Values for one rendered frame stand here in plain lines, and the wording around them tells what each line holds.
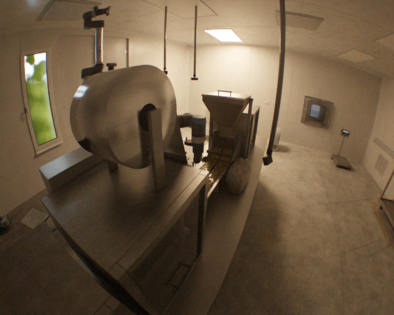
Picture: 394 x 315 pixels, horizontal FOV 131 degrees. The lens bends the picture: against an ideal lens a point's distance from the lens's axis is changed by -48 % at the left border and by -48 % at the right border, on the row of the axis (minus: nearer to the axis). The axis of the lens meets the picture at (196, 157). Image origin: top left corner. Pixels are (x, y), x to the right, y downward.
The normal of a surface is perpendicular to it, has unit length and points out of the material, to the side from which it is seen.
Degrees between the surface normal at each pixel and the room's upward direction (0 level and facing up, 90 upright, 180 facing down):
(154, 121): 90
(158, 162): 90
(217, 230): 0
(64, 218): 0
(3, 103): 90
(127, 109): 90
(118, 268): 0
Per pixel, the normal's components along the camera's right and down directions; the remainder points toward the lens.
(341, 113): -0.44, 0.40
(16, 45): 0.90, 0.22
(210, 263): 0.02, -0.89
